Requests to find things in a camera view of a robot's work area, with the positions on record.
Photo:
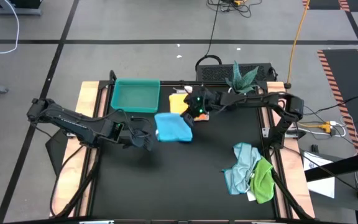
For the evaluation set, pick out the snake plant in white pot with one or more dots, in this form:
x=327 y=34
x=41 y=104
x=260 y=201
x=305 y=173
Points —
x=241 y=81

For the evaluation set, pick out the orange microfiber towel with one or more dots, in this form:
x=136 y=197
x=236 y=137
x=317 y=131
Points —
x=176 y=104

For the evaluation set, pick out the teal plastic bin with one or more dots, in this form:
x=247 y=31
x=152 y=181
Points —
x=135 y=93

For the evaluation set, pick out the white paper sheet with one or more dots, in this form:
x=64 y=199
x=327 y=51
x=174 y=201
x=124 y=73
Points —
x=322 y=186

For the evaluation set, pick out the small black box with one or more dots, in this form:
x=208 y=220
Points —
x=314 y=147

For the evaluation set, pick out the wooden side board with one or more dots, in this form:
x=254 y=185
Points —
x=294 y=180
x=70 y=174

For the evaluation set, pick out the yellow power connector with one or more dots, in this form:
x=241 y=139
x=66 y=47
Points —
x=325 y=126

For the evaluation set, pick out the pale blue teal-edged towel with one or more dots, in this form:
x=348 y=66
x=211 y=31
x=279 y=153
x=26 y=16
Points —
x=242 y=168

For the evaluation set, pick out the black rig frame beam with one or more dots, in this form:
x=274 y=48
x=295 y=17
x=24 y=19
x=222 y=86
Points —
x=337 y=166

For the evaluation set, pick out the silver aluminium bracket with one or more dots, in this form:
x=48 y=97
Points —
x=96 y=222

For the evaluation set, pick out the black vented computer case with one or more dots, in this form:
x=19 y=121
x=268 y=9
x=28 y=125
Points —
x=216 y=73

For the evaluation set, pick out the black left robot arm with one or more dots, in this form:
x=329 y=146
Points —
x=73 y=123

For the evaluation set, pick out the black orange-striped floor mat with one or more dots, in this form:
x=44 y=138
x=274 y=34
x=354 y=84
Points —
x=350 y=77
x=325 y=3

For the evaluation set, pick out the green microfiber towel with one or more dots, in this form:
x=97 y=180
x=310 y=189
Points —
x=263 y=183

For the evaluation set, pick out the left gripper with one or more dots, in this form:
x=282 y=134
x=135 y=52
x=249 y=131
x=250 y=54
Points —
x=137 y=133

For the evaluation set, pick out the black table frame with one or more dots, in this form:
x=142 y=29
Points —
x=163 y=83

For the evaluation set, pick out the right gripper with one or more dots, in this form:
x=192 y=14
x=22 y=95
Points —
x=202 y=101

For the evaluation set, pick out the bright blue microfiber towel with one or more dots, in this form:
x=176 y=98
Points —
x=172 y=127

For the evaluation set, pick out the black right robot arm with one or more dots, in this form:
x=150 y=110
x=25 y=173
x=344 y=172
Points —
x=259 y=99

